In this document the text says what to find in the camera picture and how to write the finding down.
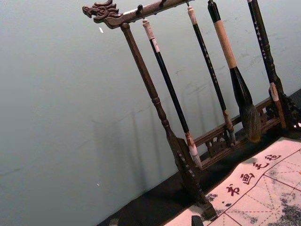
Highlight black table cloth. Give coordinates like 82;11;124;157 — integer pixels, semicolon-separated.
95;88;301;226

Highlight white calligraphy cloth, red grid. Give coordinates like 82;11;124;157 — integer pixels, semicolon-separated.
164;138;301;226

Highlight thin black brush, white cap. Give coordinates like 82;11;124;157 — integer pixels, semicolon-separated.
142;19;202;170

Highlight thin black brush, pale cap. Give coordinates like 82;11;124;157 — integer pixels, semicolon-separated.
187;6;237;146

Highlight dark wooden dragon-head brush rack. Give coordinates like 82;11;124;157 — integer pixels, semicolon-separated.
82;0;301;221

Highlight thin black brush, brown tip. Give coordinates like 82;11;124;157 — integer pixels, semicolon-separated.
246;0;287;129

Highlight large brush with tan handle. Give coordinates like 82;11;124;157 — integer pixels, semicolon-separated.
207;0;262;143

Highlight plain pale wall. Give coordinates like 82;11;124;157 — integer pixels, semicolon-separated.
0;0;301;226

